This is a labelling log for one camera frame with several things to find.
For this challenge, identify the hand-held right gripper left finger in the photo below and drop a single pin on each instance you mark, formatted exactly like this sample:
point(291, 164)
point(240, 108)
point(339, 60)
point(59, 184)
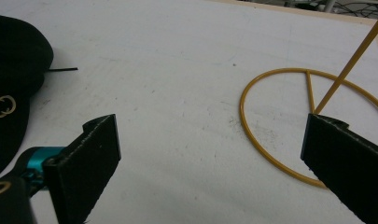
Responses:
point(84, 165)

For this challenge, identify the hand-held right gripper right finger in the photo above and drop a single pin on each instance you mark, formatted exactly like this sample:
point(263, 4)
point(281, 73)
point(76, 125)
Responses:
point(345, 155)

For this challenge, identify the black cap with gold emblem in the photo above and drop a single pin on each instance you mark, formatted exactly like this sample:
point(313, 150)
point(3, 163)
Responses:
point(12, 71)

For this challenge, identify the thin black strip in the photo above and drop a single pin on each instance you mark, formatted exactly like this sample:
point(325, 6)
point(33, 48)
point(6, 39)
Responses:
point(62, 69)

